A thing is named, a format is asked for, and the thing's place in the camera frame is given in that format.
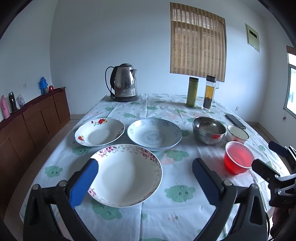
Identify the red plastic bowl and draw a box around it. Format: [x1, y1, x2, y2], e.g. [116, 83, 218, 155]
[224, 141, 255, 175]

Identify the white enamel bowl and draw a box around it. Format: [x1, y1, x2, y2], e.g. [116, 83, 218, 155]
[226, 125, 249, 144]

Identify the pink floral white plate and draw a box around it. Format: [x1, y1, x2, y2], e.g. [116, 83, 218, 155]
[88, 144, 163, 208]

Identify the red flower white plate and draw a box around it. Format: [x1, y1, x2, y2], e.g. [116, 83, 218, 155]
[75, 118, 125, 147]

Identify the stainless steel bowl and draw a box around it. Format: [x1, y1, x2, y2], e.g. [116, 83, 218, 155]
[192, 116, 226, 145]

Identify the person's right hand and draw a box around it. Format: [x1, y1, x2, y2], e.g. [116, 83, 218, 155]
[270, 207, 293, 237]

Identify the side window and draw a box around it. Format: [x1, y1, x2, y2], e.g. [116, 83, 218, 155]
[283, 45, 296, 118]

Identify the black smartphone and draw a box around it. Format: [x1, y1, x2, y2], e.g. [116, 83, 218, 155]
[225, 113, 246, 130]

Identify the cloud print tablecloth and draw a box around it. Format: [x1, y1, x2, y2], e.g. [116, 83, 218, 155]
[30, 93, 289, 240]

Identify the blue patterned plate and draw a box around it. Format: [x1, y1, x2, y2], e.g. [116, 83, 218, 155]
[127, 118, 183, 151]

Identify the wooden sideboard cabinet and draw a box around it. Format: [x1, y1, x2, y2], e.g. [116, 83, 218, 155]
[1, 87, 70, 218]

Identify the glass tea bottle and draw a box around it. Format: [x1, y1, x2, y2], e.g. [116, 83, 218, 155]
[202, 75, 216, 110]

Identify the green thermos bottle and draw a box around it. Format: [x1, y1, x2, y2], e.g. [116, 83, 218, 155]
[186, 77, 199, 108]

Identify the small picture card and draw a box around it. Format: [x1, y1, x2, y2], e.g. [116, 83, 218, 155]
[16, 94, 26, 108]

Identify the blue thermos jug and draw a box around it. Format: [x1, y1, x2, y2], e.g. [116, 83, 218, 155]
[38, 76, 48, 95]

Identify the pink thermos flask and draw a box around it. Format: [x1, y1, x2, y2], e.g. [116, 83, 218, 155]
[1, 95, 10, 119]

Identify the stainless electric kettle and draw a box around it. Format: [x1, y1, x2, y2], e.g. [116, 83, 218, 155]
[105, 63, 138, 102]

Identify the black thermos flask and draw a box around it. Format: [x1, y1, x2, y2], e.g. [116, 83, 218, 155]
[9, 92, 18, 113]

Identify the bamboo window blind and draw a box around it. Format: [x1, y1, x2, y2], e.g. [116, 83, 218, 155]
[170, 3, 227, 82]

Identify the wall electrical panel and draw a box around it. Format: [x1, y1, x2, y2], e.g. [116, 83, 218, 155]
[245, 23, 260, 52]

